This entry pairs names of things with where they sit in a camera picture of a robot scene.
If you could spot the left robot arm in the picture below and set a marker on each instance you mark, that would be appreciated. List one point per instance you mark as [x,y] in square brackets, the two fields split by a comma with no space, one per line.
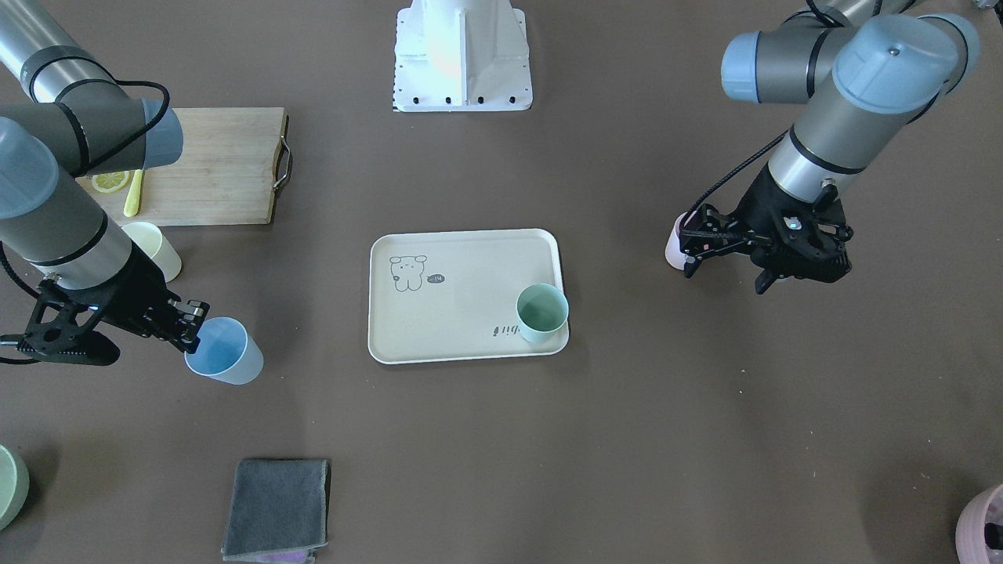
[863,70]

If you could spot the cream serving tray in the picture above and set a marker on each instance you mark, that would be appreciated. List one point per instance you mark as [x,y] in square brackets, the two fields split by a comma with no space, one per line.
[450,296]

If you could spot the wooden cutting board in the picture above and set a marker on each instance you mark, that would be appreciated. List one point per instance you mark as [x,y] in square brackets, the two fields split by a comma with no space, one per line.
[228,171]

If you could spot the blue plastic cup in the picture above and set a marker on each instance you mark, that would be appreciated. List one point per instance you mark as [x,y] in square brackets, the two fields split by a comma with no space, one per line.
[226,352]

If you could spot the green plastic cup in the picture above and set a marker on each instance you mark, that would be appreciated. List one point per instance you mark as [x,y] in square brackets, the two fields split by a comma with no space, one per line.
[542,310]

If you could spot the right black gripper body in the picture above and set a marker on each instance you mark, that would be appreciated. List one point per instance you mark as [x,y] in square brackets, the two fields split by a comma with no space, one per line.
[132,295]

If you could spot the pink plastic cup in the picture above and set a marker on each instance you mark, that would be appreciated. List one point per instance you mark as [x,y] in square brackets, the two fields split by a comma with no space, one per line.
[673,253]

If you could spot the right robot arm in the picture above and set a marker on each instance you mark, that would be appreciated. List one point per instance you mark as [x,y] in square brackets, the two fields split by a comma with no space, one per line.
[80,121]

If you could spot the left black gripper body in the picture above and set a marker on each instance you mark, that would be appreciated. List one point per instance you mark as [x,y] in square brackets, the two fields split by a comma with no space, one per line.
[758,206]

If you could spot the cream plastic cup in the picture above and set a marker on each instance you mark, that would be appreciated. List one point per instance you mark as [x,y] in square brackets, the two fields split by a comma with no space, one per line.
[153,242]

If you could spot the lemon half slice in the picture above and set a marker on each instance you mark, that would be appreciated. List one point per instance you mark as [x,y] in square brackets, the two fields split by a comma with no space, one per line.
[111,182]

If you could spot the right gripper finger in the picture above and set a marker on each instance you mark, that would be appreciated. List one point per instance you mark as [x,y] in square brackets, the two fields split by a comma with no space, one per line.
[192,315]

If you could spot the pink bowl with ice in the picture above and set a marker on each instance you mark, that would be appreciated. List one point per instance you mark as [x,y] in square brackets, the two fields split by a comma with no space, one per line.
[978,533]

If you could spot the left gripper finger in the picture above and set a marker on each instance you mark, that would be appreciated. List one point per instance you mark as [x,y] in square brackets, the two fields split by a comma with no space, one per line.
[692,259]

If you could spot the gray folded cloth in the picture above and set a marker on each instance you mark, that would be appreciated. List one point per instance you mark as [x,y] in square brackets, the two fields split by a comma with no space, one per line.
[278,511]

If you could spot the green bowl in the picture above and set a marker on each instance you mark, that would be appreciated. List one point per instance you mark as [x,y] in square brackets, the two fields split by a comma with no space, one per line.
[15,482]

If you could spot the yellow plastic knife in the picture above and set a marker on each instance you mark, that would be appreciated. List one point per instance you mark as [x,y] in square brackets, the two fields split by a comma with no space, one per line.
[132,204]

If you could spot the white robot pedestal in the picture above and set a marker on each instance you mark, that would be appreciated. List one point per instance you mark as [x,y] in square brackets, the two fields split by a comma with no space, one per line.
[461,56]

